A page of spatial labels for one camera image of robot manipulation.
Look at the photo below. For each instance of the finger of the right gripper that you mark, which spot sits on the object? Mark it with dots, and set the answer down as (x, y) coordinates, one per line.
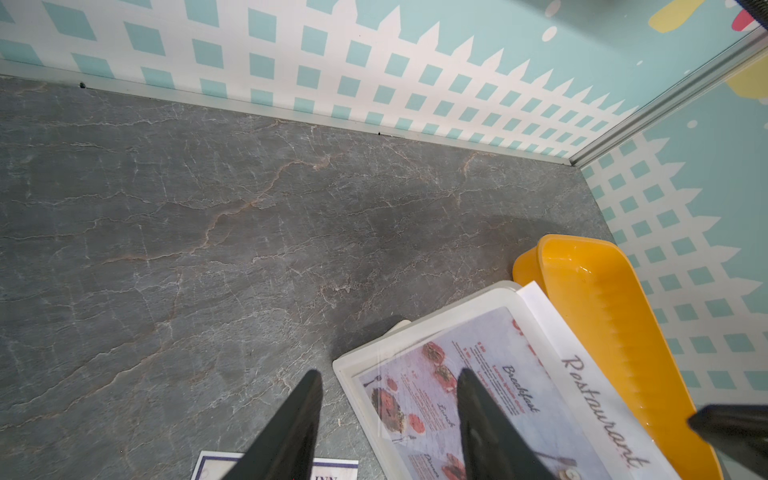
(738, 431)

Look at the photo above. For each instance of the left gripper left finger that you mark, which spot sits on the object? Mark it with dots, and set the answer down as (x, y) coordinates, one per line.
(292, 432)

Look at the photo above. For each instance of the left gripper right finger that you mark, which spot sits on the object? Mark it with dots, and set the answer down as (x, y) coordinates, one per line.
(491, 446)

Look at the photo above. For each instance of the yellow-header old menu sheet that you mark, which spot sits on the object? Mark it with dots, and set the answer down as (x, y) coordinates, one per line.
(218, 464)

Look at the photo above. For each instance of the red special menu sheet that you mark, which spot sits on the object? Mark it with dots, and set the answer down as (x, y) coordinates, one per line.
(622, 443)

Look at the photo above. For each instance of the white acrylic menu holder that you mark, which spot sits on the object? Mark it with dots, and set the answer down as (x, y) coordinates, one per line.
(403, 389)

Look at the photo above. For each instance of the yellow plastic tray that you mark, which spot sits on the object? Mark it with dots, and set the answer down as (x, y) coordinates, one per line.
(593, 285)

